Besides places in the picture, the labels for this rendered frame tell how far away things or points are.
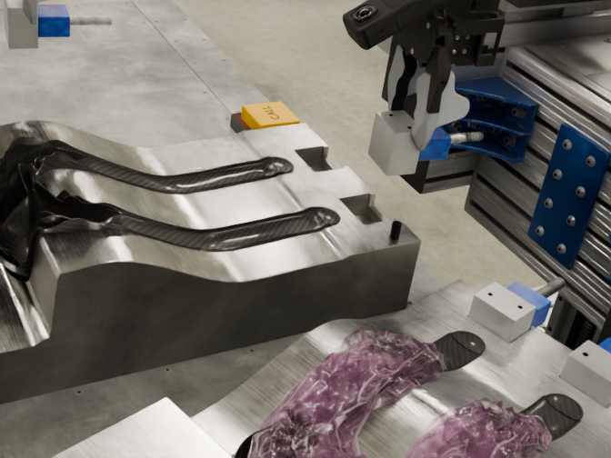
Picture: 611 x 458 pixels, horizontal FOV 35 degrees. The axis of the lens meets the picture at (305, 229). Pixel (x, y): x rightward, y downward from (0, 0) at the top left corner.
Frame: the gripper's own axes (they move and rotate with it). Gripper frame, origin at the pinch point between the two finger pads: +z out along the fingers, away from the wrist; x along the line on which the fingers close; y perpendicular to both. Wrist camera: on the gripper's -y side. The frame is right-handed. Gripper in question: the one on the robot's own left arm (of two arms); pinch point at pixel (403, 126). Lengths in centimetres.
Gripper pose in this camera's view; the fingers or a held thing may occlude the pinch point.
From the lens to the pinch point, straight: 107.9
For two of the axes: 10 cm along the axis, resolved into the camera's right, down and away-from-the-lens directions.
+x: -3.7, -5.5, 7.4
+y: 9.2, -1.1, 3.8
